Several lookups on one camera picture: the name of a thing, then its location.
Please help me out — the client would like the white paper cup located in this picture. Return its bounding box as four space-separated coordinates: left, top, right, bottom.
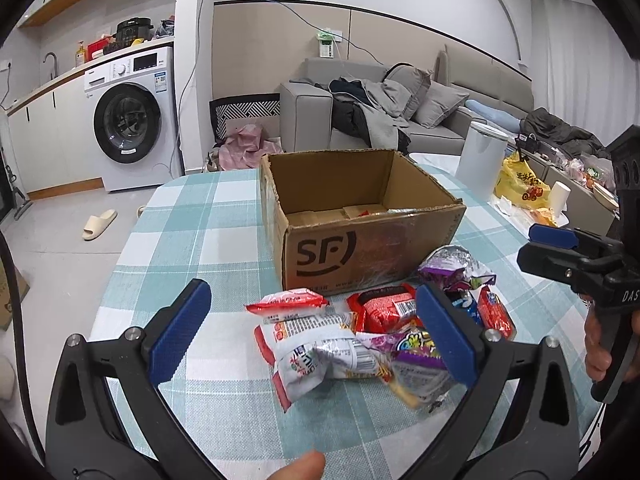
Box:
549 181 572 216

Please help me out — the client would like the red box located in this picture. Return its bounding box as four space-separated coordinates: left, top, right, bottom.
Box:
87 37 117 62

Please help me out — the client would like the yellow plastic bag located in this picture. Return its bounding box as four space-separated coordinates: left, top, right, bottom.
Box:
494 154 551 211

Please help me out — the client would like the grey cushion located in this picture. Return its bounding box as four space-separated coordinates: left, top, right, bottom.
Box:
414 81 470 128
387 65 432 121

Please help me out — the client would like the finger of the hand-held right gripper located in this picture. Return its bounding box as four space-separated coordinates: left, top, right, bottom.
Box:
516 242 608 295
529 223 623 256

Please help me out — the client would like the wooden wall cabinet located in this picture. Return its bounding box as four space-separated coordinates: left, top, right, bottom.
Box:
20 0 98 28

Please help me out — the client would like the grey jacket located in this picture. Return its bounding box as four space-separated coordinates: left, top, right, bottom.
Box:
360 80 413 153

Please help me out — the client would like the blue snack packet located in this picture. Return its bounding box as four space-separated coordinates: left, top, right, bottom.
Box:
447 287 483 326

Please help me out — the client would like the low coffee table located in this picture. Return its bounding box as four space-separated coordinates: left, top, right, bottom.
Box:
507 137 622 236

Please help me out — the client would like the silver white snack packet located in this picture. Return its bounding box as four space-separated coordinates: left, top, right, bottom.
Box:
254 312 388 413

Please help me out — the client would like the black clothing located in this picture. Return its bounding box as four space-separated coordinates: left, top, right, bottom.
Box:
330 78 373 143

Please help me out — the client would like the red snack packet dark label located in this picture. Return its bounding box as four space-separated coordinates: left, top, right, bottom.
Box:
346 282 420 333

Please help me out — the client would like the black pressure cooker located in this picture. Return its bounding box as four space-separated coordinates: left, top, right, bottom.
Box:
111 18 153 50

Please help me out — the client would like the dark green jacket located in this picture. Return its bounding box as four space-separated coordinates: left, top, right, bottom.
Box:
520 107 611 161

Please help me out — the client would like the white washing machine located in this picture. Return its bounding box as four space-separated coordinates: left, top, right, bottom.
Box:
81 46 182 193

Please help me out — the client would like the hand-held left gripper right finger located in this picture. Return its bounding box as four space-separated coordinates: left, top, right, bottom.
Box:
415 282 596 480

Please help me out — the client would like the green white wall device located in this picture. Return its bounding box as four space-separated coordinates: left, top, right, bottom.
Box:
317 28 343 59

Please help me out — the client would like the grey sofa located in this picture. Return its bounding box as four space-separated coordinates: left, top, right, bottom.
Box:
279 45 533 156

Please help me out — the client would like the brown cardboard box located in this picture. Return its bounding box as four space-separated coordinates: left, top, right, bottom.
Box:
259 149 467 297

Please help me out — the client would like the red and white snack packet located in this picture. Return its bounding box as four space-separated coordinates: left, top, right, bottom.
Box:
245 287 331 322

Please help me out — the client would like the white curtain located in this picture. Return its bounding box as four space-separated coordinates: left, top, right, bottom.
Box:
545 0 640 136

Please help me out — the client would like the teal checked tablecloth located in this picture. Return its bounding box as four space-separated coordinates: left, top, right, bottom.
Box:
92 152 601 480

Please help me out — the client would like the person's right hand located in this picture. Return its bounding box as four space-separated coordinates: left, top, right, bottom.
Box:
584 305 605 386

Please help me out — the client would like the white cylindrical bin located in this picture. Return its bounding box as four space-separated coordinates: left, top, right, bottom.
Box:
456 121 510 201

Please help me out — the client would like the white kitchen base cabinet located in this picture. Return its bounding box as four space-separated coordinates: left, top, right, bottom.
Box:
7 65 106 201

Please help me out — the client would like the light blue pillow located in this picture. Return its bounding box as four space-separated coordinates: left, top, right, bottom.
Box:
464 99 521 133

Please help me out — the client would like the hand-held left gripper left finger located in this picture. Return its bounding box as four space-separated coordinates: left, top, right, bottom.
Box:
45 278 213 467

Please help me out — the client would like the large purple snack packet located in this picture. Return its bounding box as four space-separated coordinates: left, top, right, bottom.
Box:
356 329 466 413

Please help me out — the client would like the pink cloth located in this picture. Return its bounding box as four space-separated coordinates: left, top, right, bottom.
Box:
218 125 286 171

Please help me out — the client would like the black cable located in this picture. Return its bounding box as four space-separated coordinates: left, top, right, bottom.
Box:
0 235 43 461

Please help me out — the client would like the flat cardboard box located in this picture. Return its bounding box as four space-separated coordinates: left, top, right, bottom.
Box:
0 260 31 331

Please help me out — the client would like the small red snack packet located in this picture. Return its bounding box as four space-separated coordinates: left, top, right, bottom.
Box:
477 285 517 341

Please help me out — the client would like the black white patterned bag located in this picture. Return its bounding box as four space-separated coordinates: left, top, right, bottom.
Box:
209 94 281 143

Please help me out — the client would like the purple and silver snack packet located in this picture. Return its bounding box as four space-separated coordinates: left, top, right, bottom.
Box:
417 245 496 293

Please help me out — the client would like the person's left hand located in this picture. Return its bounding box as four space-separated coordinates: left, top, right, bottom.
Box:
272 451 327 480

